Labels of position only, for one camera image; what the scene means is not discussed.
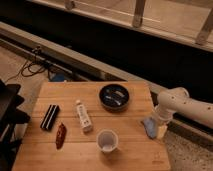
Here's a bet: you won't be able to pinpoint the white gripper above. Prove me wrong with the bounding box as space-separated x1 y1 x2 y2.
151 105 174 139

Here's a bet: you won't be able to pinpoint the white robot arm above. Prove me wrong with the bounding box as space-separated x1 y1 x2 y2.
151 87 213 139

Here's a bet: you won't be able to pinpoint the black round bowl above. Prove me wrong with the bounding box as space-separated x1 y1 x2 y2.
99 84 130 112

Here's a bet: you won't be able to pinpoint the white tube bottle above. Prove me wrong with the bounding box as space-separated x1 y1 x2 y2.
76 100 93 133

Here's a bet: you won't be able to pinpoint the wooden cutting board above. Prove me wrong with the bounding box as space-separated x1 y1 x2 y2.
12 81 171 171

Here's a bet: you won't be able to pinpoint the dark red wrapped snack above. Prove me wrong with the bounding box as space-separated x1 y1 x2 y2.
56 123 66 149

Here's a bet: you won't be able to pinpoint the blue object on floor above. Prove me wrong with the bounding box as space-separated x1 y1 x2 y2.
50 74 65 82

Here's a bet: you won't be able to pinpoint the black rectangular box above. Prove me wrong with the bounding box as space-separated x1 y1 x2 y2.
40 105 60 131

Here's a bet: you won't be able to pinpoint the black chair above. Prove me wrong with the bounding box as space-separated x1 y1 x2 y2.
0 79 30 171

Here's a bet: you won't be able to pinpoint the black cables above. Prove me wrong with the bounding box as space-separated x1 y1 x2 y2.
3 46 54 84

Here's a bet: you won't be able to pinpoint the grey metal rail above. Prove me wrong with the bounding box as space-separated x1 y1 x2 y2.
0 21 213 145

